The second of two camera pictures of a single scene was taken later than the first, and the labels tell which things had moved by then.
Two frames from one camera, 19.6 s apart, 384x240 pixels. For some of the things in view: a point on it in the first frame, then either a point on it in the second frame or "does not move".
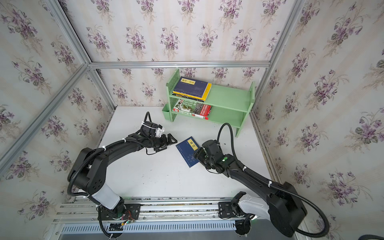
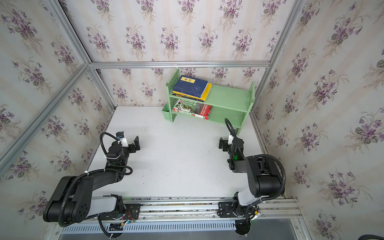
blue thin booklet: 188,148 to 191,86
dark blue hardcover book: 190,86 to 188,97
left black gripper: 164,142 to 136,147
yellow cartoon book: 207,93 does not move
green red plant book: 194,108 does not move
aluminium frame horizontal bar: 179,65 does not move
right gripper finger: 201,155 to 223,144
